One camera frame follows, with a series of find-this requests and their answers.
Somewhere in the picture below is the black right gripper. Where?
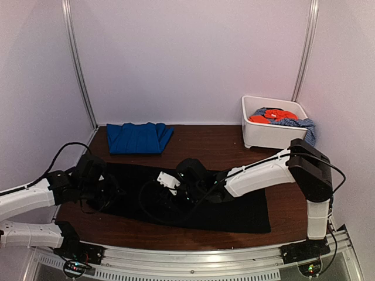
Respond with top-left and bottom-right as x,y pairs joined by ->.
157,179 -> 205,214

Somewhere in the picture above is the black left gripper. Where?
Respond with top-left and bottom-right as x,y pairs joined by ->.
79,174 -> 125,209

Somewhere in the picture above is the black garment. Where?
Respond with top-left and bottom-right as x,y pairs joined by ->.
102,163 -> 271,234

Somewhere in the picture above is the blue pleated skirt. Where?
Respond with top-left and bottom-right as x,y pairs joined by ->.
106,122 -> 174,155

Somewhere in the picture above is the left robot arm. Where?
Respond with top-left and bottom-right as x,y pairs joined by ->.
1,154 -> 124,260

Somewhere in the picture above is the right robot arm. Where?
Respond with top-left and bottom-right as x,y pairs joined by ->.
156,139 -> 334,259

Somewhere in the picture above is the white laundry basket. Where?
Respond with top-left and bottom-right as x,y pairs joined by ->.
241,95 -> 308,149

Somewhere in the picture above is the orange garment in basket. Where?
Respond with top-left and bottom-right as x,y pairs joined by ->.
248,108 -> 298,124

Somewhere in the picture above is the blue checked shirt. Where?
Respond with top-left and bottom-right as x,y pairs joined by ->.
270,118 -> 316,146

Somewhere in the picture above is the black right camera cable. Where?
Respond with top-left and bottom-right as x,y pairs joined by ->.
138,172 -> 229,226

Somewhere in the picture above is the black camera cable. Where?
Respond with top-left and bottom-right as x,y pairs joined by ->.
26,142 -> 94,188
138,172 -> 229,226

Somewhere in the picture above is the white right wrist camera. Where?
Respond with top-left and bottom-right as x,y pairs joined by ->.
156,172 -> 180,196

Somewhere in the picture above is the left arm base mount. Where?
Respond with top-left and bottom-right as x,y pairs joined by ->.
52,242 -> 105,280

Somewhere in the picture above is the black left camera cable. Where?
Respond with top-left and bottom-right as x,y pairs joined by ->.
26,142 -> 94,188

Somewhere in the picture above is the front aluminium rail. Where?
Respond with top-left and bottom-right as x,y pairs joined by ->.
29,225 -> 355,281

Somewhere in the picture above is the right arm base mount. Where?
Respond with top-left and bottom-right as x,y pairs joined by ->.
280,238 -> 330,279

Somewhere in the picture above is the right aluminium frame post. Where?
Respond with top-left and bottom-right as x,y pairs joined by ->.
291,0 -> 319,102

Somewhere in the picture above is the aluminium frame post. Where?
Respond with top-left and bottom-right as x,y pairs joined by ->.
61,0 -> 98,130
291,0 -> 319,102

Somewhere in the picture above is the left aluminium frame post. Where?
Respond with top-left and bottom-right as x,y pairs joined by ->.
61,0 -> 98,130

